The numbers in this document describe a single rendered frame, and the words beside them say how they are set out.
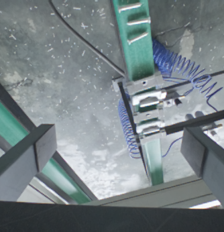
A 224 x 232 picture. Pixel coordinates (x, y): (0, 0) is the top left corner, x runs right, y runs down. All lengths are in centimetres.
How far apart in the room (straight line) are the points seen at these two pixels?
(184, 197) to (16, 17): 111
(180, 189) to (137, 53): 41
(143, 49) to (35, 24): 94
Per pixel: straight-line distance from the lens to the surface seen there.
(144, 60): 23
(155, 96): 25
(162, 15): 117
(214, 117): 91
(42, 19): 111
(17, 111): 30
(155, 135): 31
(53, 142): 17
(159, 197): 53
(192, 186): 54
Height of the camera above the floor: 106
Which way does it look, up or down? 47 degrees down
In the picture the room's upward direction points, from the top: 168 degrees clockwise
